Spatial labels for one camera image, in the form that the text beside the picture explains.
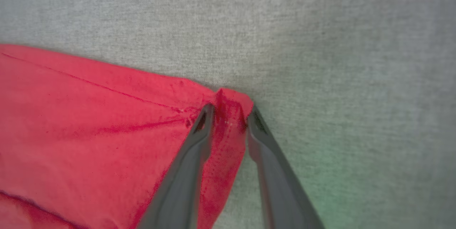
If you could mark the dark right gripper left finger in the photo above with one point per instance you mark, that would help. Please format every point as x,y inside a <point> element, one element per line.
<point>185,179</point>

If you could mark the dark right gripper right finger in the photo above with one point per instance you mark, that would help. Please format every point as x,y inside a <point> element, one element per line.
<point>278,186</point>

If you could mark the red and white garment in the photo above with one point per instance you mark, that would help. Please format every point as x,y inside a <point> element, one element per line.
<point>99,133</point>

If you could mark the grey fabric sofa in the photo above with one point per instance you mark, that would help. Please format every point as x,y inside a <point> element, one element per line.
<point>320,43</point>

